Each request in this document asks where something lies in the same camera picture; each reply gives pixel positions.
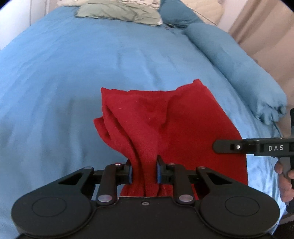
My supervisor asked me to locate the beige curtain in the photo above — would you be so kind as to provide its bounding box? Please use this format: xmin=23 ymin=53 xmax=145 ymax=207
xmin=228 ymin=0 xmax=294 ymax=88

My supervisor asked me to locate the person's right hand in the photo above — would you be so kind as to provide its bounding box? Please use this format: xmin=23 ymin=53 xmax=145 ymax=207
xmin=275 ymin=161 xmax=294 ymax=203

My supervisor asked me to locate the white patterned pillow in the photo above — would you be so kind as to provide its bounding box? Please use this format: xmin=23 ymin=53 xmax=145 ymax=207
xmin=57 ymin=0 xmax=161 ymax=10

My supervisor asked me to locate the dark teal pillow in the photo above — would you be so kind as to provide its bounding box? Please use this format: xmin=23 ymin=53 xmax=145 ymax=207
xmin=158 ymin=0 xmax=204 ymax=28

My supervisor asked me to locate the blue bed sheet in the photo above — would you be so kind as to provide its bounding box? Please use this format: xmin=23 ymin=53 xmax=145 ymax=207
xmin=1 ymin=7 xmax=281 ymax=238

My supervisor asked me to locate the green pillow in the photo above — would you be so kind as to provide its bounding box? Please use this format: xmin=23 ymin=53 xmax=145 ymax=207
xmin=75 ymin=3 xmax=163 ymax=26

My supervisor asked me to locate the rolled blue duvet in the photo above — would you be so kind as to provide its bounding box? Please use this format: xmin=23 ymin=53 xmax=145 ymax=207
xmin=184 ymin=23 xmax=288 ymax=124

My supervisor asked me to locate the red cloth garment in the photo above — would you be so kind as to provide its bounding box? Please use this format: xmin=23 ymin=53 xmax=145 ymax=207
xmin=94 ymin=80 xmax=248 ymax=197

